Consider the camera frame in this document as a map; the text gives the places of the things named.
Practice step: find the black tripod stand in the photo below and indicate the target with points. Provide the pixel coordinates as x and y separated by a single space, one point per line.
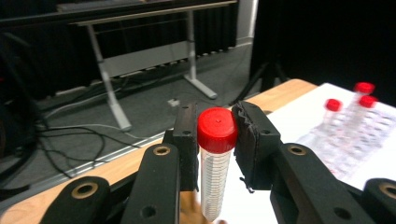
269 74

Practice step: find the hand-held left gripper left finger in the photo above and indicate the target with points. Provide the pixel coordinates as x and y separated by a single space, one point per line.
155 186

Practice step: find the white table mat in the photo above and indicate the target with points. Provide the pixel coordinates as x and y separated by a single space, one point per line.
299 119

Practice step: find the white plug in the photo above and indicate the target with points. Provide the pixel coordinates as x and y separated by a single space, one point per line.
173 102

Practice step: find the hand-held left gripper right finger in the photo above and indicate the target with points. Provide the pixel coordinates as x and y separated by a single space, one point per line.
295 180

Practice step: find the clear plastic test tube rack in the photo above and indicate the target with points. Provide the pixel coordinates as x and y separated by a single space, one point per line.
364 140

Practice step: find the white-legged desk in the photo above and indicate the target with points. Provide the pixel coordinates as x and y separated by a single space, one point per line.
146 57

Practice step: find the red-capped clear test tube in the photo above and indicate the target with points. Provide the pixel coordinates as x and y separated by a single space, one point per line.
216 130
333 105
364 87
368 101

